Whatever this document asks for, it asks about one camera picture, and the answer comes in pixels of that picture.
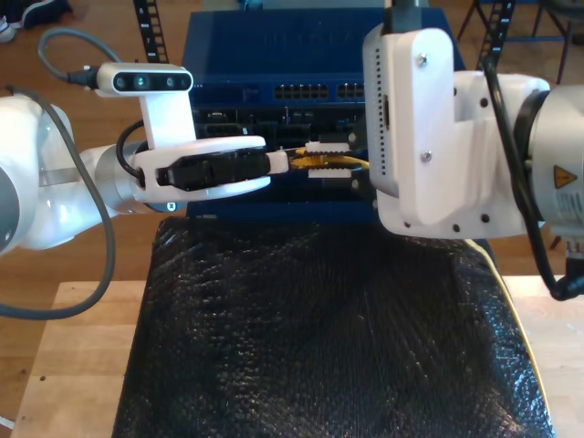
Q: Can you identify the black rack server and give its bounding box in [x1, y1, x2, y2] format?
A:
[189, 105, 367, 151]

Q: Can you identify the black bubble wrap mat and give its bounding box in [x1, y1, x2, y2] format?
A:
[111, 214, 556, 438]

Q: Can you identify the blue network switch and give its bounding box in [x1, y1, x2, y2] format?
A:
[182, 9, 463, 107]

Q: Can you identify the black rack shelf tray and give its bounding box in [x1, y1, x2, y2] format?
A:
[266, 177, 380, 205]

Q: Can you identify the dark grey camera cable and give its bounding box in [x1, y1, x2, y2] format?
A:
[36, 27, 99, 89]

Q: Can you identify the blue flat panel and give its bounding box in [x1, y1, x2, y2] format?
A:
[185, 200, 382, 225]

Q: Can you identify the dark sneaker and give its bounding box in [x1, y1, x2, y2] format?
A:
[20, 0, 74, 29]

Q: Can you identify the thin black cable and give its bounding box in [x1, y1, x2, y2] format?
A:
[481, 57, 584, 302]

